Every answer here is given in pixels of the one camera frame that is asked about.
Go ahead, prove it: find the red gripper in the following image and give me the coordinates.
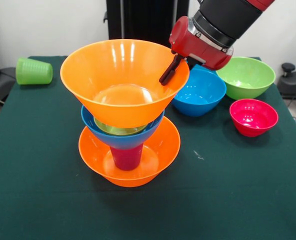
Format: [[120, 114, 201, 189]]
[[158, 16, 235, 86]]

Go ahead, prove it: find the large orange plastic bowl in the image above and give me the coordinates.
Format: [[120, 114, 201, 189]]
[[60, 38, 190, 129], [78, 116, 182, 188]]

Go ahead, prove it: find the small green plastic bowl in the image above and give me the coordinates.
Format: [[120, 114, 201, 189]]
[[93, 117, 149, 137]]

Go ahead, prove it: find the blue plastic bowl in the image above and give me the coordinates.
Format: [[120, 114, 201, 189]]
[[171, 68, 227, 118], [80, 105, 166, 150]]

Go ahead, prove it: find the purple plastic cup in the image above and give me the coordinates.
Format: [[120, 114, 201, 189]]
[[109, 144, 144, 172]]

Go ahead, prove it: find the green plastic cup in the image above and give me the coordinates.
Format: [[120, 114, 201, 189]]
[[15, 57, 54, 86]]

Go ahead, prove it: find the large green plastic bowl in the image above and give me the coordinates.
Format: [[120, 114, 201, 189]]
[[215, 56, 277, 100]]

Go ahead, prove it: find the small pink plastic bowl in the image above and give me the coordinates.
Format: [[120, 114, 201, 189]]
[[229, 98, 279, 138]]

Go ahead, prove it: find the black stand base with knob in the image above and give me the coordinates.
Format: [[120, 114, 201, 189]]
[[277, 62, 296, 101]]

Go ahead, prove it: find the dark green table cloth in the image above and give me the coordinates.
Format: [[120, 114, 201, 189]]
[[0, 55, 296, 240]]

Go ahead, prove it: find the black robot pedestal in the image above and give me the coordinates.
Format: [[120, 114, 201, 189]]
[[103, 0, 191, 50]]

